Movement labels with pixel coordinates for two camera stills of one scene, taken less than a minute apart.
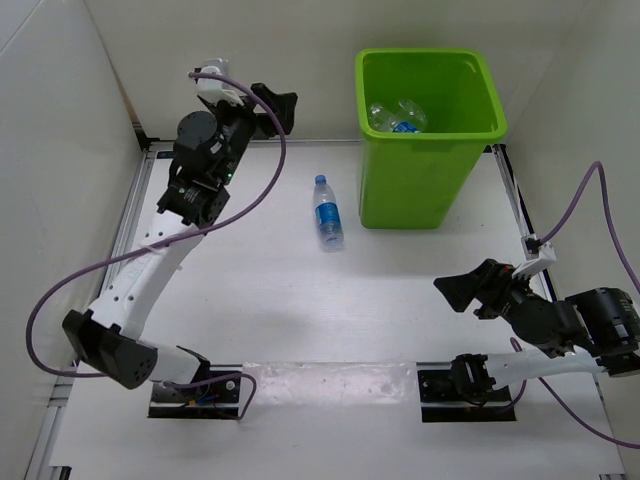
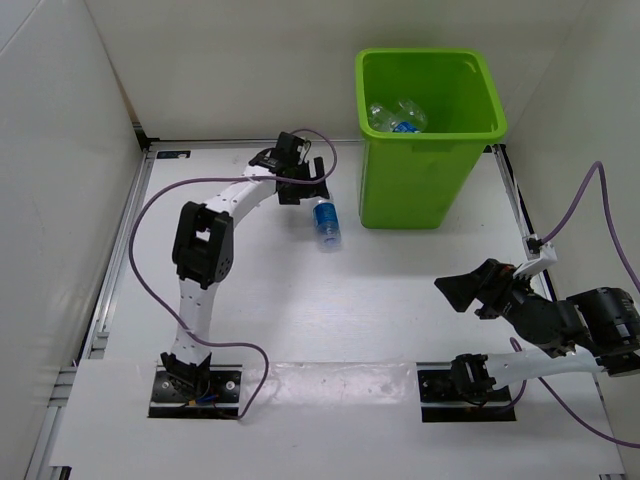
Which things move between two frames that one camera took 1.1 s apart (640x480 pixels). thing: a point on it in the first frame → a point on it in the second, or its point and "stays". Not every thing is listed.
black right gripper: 493,278 stays
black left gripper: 266,125 → 309,191
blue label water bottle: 328,216 stays
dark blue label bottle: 384,119 stays
